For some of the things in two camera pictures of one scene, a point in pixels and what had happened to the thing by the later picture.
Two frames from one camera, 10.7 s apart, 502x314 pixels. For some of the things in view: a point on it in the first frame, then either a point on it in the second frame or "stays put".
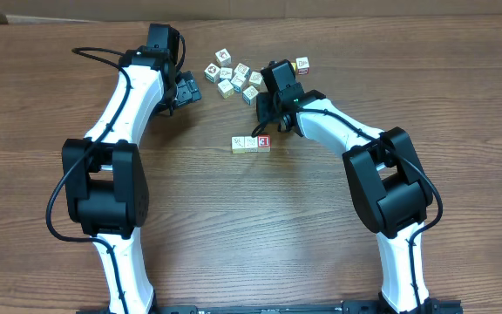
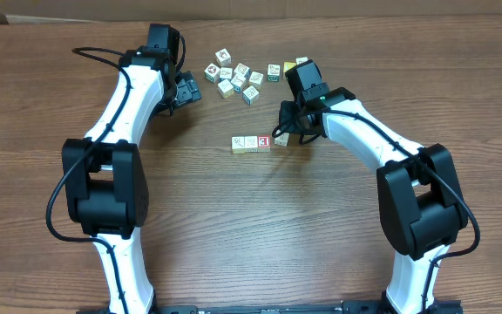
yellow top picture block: x=251 y=144 stays put
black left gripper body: x=186 y=87 stays put
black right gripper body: x=267 y=107 → x=292 y=120
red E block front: x=264 y=143 stays put
